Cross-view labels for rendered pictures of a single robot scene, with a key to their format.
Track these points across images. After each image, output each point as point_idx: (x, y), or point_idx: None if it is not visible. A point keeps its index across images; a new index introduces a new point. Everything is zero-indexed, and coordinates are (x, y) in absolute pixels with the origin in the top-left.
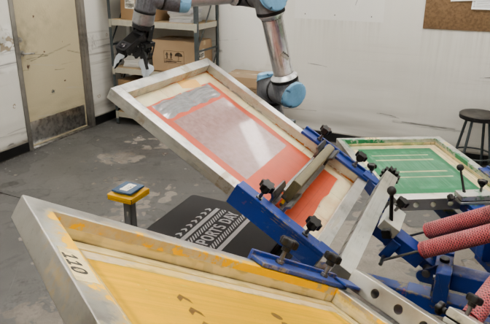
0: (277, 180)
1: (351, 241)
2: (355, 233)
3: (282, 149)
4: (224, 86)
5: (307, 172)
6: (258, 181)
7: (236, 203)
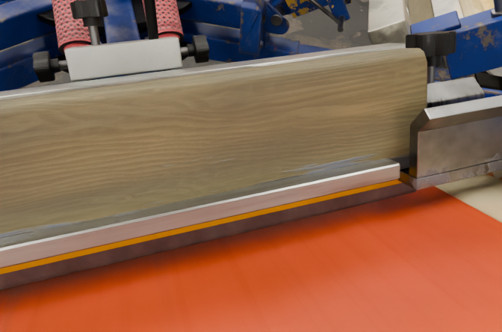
0: (296, 291)
1: (320, 54)
2: (283, 59)
3: None
4: None
5: (289, 63)
6: (479, 300)
7: None
